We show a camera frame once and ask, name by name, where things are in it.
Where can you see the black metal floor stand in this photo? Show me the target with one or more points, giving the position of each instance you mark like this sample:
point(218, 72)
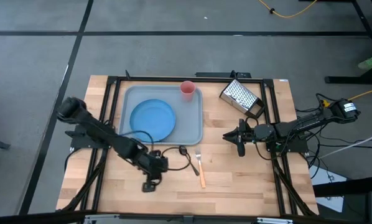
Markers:
point(351, 80)

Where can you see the metal box grater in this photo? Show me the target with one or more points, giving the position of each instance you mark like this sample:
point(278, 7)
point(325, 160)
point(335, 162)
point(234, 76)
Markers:
point(240, 96)

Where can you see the black overhead rig crossbeam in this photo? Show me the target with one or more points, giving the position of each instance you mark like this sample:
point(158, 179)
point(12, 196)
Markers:
point(33, 217)

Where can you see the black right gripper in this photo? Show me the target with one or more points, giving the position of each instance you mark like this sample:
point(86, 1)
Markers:
point(246, 134)

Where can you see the black aluminium table frame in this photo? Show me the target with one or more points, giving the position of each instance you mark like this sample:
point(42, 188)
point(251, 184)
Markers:
point(155, 78)

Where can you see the pink plastic cup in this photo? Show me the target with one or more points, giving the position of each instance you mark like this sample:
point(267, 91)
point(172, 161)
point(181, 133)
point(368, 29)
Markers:
point(187, 88)

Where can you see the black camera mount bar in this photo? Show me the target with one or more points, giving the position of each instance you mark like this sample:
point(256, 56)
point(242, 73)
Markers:
point(217, 74)

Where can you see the white paper sheet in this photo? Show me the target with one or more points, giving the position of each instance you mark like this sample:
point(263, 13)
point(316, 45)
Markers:
point(326, 179)

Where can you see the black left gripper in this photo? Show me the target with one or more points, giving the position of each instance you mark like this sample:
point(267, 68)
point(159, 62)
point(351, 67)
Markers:
point(155, 163)

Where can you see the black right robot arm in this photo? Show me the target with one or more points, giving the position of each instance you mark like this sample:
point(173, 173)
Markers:
point(298, 124)

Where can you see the green cloth item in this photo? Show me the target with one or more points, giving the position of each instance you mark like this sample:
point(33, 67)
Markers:
point(371, 61)

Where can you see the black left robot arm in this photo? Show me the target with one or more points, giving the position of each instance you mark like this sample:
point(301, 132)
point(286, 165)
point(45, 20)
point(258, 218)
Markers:
point(92, 127)

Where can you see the black spoon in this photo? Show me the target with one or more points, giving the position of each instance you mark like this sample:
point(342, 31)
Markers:
point(183, 150)

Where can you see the black bar beside table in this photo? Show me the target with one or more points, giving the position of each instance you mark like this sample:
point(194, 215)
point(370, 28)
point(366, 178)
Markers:
point(347, 186)

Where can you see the grey plastic tray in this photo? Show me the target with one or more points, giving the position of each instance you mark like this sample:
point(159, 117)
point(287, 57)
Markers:
point(189, 124)

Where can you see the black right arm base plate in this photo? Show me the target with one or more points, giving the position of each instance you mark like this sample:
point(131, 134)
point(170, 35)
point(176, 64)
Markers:
point(299, 148)

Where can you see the blue round plate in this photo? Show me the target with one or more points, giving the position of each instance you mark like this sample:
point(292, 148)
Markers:
point(153, 119)

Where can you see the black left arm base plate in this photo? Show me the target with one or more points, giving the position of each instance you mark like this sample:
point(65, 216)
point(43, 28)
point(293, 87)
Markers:
point(78, 141)

